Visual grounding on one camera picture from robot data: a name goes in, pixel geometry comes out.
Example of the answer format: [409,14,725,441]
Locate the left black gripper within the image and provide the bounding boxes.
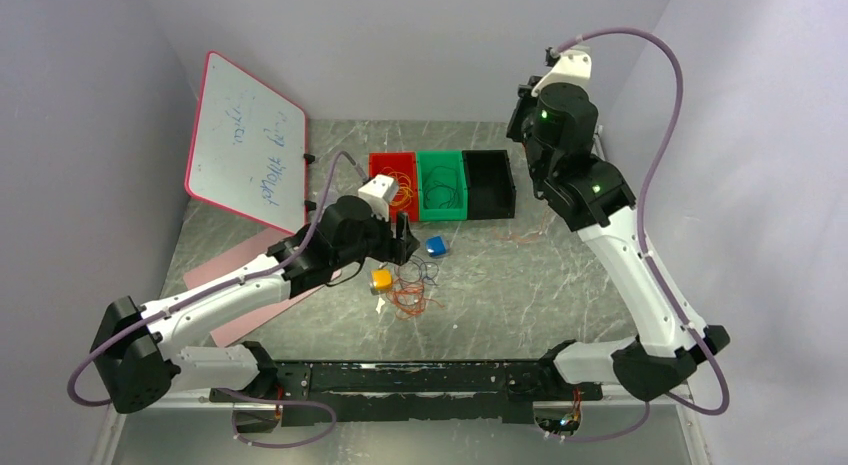
[333,203,419,268]

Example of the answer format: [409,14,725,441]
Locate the yellow eraser block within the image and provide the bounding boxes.
[369,269,393,295]

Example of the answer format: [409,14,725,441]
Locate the coloured cable bundle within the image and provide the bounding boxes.
[384,256,446,321]

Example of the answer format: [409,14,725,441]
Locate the yellow cable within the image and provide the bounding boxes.
[376,160,417,208]
[390,177,415,215]

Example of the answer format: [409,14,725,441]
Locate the black plastic bin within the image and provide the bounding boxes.
[461,150,516,220]

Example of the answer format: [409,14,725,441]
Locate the green plastic bin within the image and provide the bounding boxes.
[415,150,467,222]

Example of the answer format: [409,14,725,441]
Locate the red plastic bin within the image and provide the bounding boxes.
[368,152,420,222]

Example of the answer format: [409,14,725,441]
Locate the thin purple cable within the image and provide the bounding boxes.
[423,162,465,212]

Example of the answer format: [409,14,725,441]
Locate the orange cable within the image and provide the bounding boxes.
[490,203,554,246]

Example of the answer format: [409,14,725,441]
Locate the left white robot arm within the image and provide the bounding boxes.
[90,195,420,414]

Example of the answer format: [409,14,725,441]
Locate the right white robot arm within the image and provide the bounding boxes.
[507,76,730,402]

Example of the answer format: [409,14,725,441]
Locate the blue eraser block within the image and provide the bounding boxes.
[425,235,449,258]

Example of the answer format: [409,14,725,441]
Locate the pink framed whiteboard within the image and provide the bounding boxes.
[184,51,308,233]

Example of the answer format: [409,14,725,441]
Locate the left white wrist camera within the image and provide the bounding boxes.
[357,174,399,222]

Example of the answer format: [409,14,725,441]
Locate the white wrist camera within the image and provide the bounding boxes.
[357,174,399,222]
[530,45,592,98]

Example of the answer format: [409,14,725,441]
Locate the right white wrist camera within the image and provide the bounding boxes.
[530,45,592,98]

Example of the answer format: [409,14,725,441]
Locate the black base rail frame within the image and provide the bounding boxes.
[200,359,618,434]

